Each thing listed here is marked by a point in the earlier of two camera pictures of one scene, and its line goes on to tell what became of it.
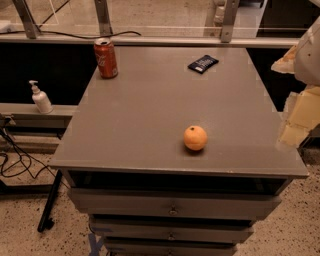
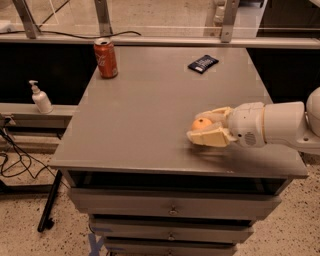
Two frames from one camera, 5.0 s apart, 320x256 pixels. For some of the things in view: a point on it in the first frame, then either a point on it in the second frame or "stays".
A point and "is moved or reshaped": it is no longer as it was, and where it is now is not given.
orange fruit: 195,138 is moved or reshaped
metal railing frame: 227,38 stays
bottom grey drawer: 134,246 stays
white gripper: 308,56 -> 247,124
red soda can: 106,58 stays
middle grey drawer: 171,229 stays
